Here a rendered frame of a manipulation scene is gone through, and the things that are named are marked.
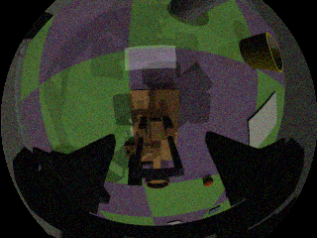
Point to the yellow cylindrical cup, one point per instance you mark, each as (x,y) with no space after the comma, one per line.
(261,51)

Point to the brown ball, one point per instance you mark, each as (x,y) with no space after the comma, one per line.
(208,181)

